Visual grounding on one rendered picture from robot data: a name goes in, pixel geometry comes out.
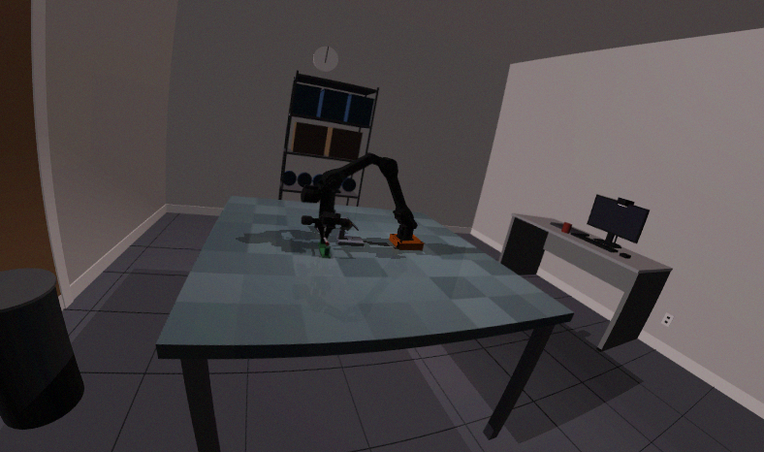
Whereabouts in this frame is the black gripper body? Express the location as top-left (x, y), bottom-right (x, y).
top-left (302, 203), bottom-right (350, 228)

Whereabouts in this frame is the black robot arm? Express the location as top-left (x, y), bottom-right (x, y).
top-left (301, 152), bottom-right (418, 241)

